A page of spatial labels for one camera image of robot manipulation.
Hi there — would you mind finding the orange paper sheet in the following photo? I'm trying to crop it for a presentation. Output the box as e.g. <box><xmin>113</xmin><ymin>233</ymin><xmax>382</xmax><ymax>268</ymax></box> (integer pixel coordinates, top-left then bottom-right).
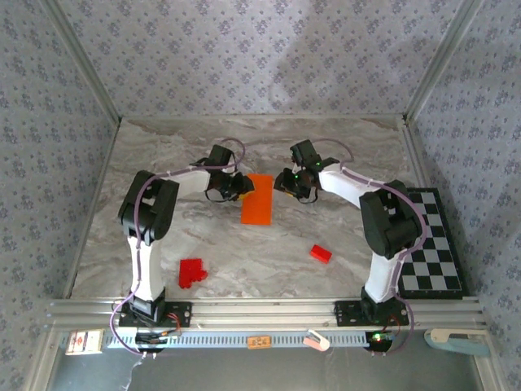
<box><xmin>240</xmin><ymin>174</ymin><xmax>274</xmax><ymax>226</ymax></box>

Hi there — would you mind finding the small red toy brick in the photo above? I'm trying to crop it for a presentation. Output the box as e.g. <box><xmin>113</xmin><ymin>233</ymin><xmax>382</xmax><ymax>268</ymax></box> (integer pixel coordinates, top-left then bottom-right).
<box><xmin>309</xmin><ymin>244</ymin><xmax>334</xmax><ymax>266</ymax></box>

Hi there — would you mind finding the red toy brick assembly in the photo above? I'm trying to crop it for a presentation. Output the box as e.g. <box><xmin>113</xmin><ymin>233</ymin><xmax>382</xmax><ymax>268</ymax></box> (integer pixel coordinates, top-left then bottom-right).
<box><xmin>177</xmin><ymin>257</ymin><xmax>210</xmax><ymax>291</ymax></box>

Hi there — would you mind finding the black and grey checkerboard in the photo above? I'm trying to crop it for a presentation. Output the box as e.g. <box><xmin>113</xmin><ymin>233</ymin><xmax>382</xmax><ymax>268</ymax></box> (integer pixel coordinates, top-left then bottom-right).
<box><xmin>396</xmin><ymin>187</ymin><xmax>465</xmax><ymax>301</ymax></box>

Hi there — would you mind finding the teal and beige tool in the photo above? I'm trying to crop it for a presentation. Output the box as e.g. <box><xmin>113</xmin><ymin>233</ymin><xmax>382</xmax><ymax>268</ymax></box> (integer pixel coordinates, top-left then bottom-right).
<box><xmin>422</xmin><ymin>327</ymin><xmax>493</xmax><ymax>359</ymax></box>

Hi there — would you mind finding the aluminium side rail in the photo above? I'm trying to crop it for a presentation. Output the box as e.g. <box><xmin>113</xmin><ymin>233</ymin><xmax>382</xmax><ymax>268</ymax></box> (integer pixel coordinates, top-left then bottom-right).
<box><xmin>400</xmin><ymin>117</ymin><xmax>433</xmax><ymax>191</ymax></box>
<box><xmin>63</xmin><ymin>116</ymin><xmax>123</xmax><ymax>301</ymax></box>

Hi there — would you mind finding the long aluminium frame beam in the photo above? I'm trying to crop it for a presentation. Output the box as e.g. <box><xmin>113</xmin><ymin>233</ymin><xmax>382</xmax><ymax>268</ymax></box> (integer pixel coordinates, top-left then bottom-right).
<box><xmin>44</xmin><ymin>297</ymin><xmax>488</xmax><ymax>332</ymax></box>

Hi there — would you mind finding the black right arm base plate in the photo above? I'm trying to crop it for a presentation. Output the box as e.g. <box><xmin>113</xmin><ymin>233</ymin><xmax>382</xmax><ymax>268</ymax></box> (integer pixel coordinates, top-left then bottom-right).
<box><xmin>334</xmin><ymin>300</ymin><xmax>410</xmax><ymax>327</ymax></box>

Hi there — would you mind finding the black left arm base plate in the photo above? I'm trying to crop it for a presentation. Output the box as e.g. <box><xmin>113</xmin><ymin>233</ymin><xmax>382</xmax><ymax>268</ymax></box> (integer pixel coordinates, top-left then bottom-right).
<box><xmin>117</xmin><ymin>301</ymin><xmax>194</xmax><ymax>329</ymax></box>

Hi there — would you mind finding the red wire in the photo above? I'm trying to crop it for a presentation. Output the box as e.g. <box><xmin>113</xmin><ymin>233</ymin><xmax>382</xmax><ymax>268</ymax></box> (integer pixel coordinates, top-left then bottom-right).
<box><xmin>380</xmin><ymin>313</ymin><xmax>403</xmax><ymax>334</ymax></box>
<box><xmin>164</xmin><ymin>312</ymin><xmax>183</xmax><ymax>336</ymax></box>

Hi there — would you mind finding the grey slotted cable duct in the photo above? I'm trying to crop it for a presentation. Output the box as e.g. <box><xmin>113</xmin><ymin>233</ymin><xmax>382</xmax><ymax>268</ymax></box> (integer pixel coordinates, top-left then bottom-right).
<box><xmin>103</xmin><ymin>328</ymin><xmax>392</xmax><ymax>349</ymax></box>

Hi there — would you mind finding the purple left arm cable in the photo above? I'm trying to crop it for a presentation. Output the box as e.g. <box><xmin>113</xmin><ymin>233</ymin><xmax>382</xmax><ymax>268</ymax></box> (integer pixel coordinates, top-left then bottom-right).
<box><xmin>109</xmin><ymin>137</ymin><xmax>247</xmax><ymax>359</ymax></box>

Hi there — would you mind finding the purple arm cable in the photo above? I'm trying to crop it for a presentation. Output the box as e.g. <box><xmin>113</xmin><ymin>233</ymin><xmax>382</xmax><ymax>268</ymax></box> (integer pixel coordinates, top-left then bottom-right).
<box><xmin>109</xmin><ymin>137</ymin><xmax>247</xmax><ymax>359</ymax></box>
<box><xmin>317</xmin><ymin>138</ymin><xmax>428</xmax><ymax>358</ymax></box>

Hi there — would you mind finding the aluminium corner post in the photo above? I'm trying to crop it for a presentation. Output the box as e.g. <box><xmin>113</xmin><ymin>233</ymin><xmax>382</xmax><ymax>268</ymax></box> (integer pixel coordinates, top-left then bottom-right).
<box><xmin>402</xmin><ymin>0</ymin><xmax>488</xmax><ymax>123</ymax></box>
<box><xmin>40</xmin><ymin>0</ymin><xmax>123</xmax><ymax>123</ymax></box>

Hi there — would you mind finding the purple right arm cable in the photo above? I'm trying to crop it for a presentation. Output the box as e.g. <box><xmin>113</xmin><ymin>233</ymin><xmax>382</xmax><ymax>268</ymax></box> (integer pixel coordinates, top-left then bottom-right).
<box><xmin>317</xmin><ymin>138</ymin><xmax>428</xmax><ymax>358</ymax></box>

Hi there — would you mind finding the aluminium frame bar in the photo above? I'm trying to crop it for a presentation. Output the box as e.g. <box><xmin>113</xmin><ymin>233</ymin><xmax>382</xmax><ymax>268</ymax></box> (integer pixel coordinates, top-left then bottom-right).
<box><xmin>24</xmin><ymin>329</ymin><xmax>62</xmax><ymax>391</ymax></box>
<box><xmin>474</xmin><ymin>332</ymin><xmax>508</xmax><ymax>391</ymax></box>

